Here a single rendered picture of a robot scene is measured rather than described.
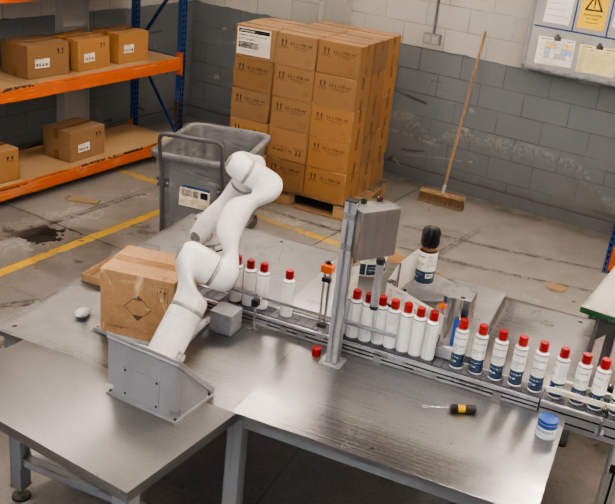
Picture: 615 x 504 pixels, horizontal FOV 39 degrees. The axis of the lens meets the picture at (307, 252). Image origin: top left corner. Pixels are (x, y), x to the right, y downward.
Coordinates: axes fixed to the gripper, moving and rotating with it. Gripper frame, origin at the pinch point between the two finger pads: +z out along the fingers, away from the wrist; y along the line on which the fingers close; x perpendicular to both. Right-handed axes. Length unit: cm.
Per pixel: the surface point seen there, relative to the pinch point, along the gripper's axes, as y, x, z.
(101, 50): 293, 254, -105
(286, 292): -1.9, -29.0, 4.9
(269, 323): -5.5, -19.8, 16.5
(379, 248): -11, -76, -13
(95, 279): -13, 55, -11
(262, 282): -1.8, -19.1, -0.1
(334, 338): -16, -53, 20
